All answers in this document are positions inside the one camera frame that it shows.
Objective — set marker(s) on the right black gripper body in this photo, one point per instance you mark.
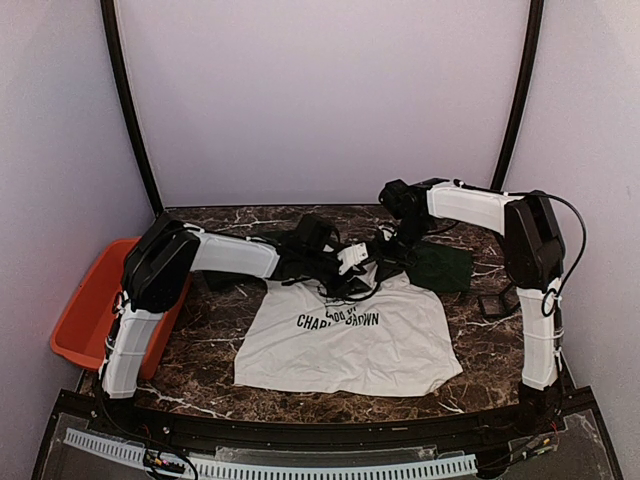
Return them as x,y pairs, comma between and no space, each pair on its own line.
405,236

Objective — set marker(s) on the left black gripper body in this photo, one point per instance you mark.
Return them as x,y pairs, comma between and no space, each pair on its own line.
314,269

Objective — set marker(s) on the white green Charlie Brown shirt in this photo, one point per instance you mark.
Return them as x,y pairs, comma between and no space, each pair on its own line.
394,344

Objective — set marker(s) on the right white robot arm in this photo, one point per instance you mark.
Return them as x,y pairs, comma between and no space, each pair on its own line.
533,251

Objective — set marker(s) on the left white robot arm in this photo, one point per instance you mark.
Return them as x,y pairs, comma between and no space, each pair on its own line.
160,263

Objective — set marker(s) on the black brooch stand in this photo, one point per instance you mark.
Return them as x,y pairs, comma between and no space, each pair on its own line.
499,305

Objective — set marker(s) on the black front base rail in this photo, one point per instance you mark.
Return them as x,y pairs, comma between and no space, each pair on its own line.
477,431

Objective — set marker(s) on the white slotted cable duct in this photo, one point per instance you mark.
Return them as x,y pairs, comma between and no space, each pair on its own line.
244,464

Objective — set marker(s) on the right black frame post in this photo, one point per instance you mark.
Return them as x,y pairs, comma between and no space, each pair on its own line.
521,90

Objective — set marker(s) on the black frame post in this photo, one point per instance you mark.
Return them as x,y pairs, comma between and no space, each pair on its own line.
120,76
521,90

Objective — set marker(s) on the left black frame post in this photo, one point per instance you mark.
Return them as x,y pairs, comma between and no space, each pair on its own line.
120,76

